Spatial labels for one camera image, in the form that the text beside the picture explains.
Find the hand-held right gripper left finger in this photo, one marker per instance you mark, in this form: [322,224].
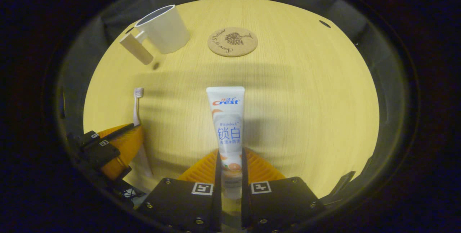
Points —
[218,204]

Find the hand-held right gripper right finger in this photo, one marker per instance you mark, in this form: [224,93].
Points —
[245,204]

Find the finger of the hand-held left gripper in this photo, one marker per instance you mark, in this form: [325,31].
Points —
[104,152]
[90,138]

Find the white toothbrush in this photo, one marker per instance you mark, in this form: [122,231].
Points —
[136,107]

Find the white toothpaste tube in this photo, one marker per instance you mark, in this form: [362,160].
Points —
[227,125]

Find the white cup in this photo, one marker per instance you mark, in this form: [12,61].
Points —
[167,31]

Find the round cork coaster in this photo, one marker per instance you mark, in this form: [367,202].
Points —
[232,42]

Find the wooden desktop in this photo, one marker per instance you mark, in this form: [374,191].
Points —
[306,117]

